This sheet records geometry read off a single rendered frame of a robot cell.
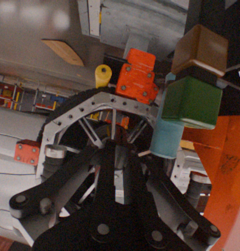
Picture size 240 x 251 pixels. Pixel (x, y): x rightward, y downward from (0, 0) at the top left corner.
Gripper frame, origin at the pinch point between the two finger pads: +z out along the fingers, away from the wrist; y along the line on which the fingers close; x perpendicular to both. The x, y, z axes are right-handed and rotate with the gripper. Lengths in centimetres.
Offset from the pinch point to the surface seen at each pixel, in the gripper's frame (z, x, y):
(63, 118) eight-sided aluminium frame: 28.0, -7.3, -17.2
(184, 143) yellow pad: 69, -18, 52
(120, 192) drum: 11.8, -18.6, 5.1
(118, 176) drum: 12.8, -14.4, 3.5
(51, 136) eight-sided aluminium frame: 25.7, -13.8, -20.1
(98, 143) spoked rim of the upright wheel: 37.2, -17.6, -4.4
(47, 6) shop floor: 86, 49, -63
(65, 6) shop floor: 84, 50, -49
